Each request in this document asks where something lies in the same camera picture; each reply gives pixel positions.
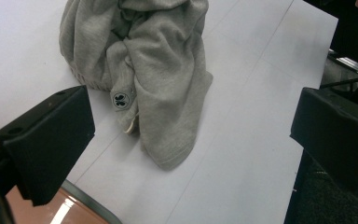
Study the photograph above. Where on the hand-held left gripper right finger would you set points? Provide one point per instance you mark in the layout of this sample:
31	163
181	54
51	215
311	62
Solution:
332	137

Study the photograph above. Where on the aluminium floor rail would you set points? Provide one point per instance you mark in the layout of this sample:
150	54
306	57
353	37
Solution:
348	63

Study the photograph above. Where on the white table cover sheet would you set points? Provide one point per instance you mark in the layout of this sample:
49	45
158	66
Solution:
245	124

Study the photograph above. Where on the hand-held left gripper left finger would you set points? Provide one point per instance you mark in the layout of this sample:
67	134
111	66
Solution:
49	140

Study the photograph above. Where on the grey garment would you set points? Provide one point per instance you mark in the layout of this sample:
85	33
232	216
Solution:
161	77

